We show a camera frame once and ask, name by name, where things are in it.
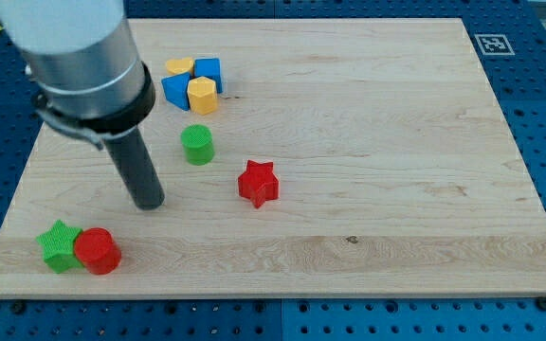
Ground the white fiducial marker tag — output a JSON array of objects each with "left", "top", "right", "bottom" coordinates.
[{"left": 475, "top": 33, "right": 515, "bottom": 56}]

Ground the green cylinder block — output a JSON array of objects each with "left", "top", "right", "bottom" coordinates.
[{"left": 180, "top": 124, "right": 215, "bottom": 166}]

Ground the red star block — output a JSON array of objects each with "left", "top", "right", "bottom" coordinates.
[{"left": 238, "top": 160, "right": 280, "bottom": 208}]

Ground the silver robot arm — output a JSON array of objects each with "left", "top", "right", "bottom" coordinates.
[{"left": 0, "top": 0, "right": 146, "bottom": 119}]

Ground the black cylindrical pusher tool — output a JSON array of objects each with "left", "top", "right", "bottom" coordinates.
[{"left": 104, "top": 127, "right": 165, "bottom": 210}]

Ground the red cylinder block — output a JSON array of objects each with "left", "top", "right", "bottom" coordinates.
[{"left": 74, "top": 227, "right": 121, "bottom": 275}]

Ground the blue cube block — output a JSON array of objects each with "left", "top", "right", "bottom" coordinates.
[{"left": 194, "top": 58, "right": 224, "bottom": 93}]

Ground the black clamp with cable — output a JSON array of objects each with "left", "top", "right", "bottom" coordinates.
[{"left": 31, "top": 63, "right": 155, "bottom": 150}]

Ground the wooden board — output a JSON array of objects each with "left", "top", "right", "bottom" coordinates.
[{"left": 0, "top": 18, "right": 546, "bottom": 299}]

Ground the yellow heart block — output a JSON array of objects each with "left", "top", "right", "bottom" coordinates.
[{"left": 165, "top": 57, "right": 194, "bottom": 76}]

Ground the yellow hexagon block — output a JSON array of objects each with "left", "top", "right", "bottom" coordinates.
[{"left": 187, "top": 77, "right": 218, "bottom": 115}]

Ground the green star block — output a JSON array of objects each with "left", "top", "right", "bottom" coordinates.
[{"left": 36, "top": 220, "right": 83, "bottom": 274}]

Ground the blue triangle block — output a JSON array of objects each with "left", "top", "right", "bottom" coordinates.
[{"left": 161, "top": 73, "right": 191, "bottom": 111}]

